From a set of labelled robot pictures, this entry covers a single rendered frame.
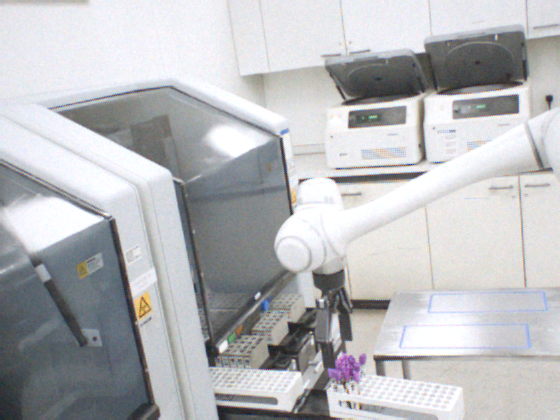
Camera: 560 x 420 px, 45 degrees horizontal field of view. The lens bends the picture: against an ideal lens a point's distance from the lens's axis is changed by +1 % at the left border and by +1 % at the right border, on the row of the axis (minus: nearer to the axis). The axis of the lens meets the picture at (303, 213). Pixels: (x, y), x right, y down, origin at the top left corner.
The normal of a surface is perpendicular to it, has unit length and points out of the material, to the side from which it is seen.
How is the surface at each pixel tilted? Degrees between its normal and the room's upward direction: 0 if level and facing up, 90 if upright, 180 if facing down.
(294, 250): 93
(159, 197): 90
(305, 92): 90
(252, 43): 90
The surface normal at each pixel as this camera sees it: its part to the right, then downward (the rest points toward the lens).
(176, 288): 0.93, -0.04
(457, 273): -0.37, 0.29
